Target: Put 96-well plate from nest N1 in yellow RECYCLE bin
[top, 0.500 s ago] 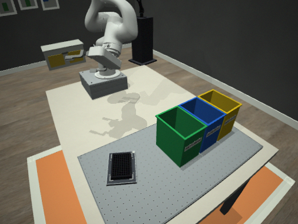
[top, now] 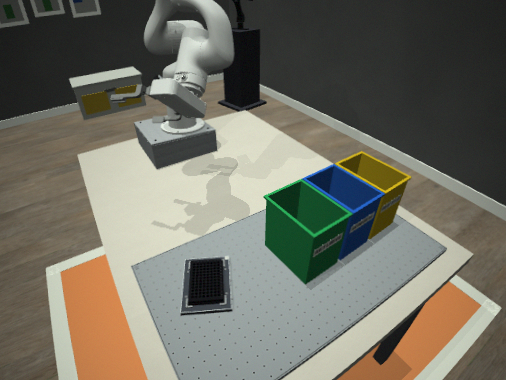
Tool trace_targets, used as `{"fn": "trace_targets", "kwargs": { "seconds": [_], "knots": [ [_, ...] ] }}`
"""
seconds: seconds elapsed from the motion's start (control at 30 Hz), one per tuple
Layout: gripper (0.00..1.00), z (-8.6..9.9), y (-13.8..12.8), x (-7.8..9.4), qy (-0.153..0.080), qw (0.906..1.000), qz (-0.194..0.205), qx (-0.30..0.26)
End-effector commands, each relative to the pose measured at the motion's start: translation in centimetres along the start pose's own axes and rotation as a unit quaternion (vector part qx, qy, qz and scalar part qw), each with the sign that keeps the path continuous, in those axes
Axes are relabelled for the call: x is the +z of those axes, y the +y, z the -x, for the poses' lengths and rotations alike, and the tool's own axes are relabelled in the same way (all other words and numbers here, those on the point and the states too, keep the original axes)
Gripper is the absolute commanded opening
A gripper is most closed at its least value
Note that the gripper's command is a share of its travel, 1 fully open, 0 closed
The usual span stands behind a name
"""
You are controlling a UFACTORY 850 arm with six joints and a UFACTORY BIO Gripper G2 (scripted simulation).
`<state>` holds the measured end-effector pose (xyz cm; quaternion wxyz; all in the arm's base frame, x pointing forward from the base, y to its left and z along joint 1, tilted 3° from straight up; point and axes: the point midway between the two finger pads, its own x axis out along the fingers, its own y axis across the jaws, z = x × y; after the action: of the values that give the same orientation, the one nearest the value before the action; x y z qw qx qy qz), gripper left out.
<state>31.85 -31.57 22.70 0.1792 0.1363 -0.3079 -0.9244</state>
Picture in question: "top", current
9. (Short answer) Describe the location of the green open-top bin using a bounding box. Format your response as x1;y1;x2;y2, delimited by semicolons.
264;179;353;285

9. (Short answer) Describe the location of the yellow bin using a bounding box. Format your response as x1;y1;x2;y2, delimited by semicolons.
335;151;412;239

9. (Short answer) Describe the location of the blue bin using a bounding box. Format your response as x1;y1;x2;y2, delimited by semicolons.
302;164;385;260

